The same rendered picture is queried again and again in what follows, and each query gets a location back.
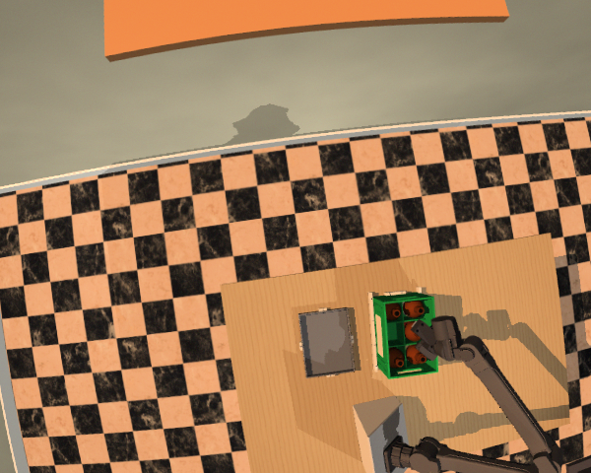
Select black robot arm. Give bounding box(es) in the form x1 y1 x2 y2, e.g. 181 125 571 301
383 315 563 473

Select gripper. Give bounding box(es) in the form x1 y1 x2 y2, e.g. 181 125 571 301
415 340 437 361

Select green plastic crate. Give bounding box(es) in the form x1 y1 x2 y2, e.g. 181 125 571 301
372 292 438 379

